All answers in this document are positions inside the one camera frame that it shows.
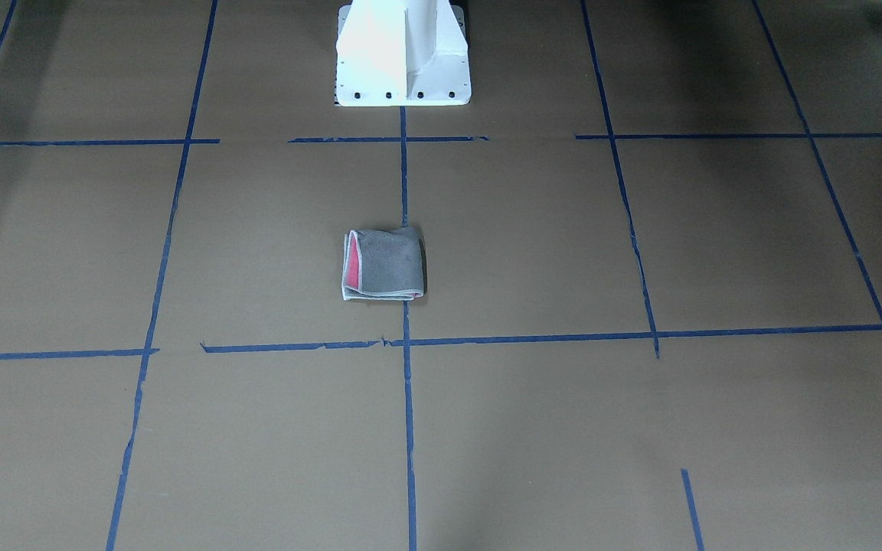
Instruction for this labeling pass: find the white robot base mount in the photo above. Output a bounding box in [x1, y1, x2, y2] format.
[334, 1, 472, 108]

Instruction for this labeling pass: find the pink terry towel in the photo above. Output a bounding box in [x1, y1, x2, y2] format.
[341, 227, 426, 301]

